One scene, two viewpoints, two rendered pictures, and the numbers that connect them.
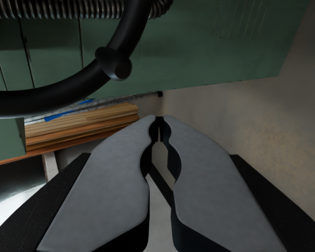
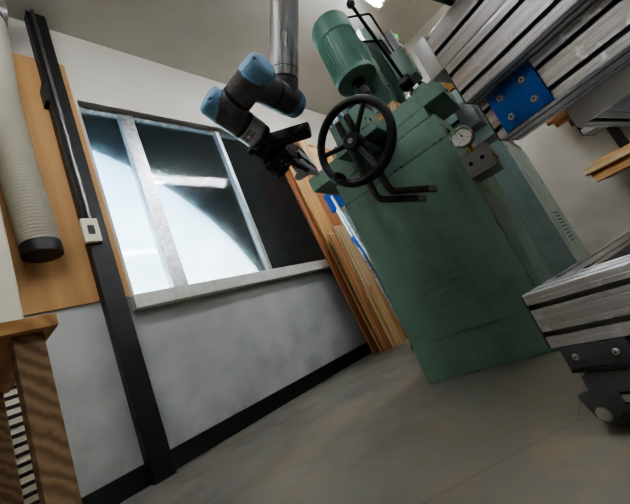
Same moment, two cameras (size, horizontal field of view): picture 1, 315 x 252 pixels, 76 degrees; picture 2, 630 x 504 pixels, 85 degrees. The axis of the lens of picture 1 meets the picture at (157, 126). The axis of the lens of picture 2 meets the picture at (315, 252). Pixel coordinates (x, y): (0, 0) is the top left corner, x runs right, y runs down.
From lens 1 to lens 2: 0.98 m
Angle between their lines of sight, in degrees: 41
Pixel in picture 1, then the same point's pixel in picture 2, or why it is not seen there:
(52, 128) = (351, 257)
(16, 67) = (348, 171)
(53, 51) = not seen: hidden behind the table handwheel
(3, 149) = (314, 182)
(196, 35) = (404, 252)
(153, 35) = (388, 222)
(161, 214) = (270, 377)
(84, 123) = (363, 286)
